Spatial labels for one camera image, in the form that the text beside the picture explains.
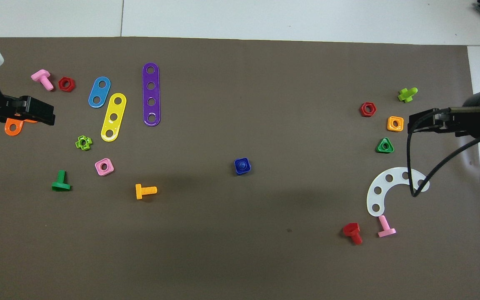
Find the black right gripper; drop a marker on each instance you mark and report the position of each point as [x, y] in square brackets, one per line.
[473, 118]

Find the blue square nut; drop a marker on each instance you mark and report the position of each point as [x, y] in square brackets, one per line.
[237, 170]

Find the lime cross-head bolt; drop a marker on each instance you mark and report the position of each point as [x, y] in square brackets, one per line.
[406, 95]

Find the orange three-hole plate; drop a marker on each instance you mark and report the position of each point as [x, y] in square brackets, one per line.
[13, 129]

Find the orange square nut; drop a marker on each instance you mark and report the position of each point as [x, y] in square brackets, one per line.
[390, 123]

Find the pink plastic bolt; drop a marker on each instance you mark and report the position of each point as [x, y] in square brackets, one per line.
[43, 77]
[386, 229]

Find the red hexagonal nut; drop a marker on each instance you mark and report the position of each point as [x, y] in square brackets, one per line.
[66, 84]
[367, 109]

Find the green triangular nut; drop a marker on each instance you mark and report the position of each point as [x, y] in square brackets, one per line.
[379, 148]

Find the green cross-shaped nut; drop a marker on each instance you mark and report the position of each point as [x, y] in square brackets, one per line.
[83, 143]

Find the blue two-hole strip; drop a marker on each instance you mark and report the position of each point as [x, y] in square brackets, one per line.
[99, 98]

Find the yellow three-hole strip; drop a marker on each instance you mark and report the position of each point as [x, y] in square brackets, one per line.
[113, 125]

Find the green plastic bolt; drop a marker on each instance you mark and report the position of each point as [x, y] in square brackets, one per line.
[61, 185]

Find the white curved perforated plate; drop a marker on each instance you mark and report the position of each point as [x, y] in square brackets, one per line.
[379, 183]

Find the pink square nut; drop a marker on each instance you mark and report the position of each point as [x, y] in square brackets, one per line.
[104, 167]

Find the purple four-hole strip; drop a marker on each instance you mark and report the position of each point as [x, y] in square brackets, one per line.
[151, 93]

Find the orange plastic bolt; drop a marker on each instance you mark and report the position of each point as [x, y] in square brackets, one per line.
[145, 191]

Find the red plastic bolt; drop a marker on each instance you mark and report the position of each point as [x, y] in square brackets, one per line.
[352, 231]

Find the brown table mat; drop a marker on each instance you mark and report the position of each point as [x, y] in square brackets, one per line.
[240, 258]

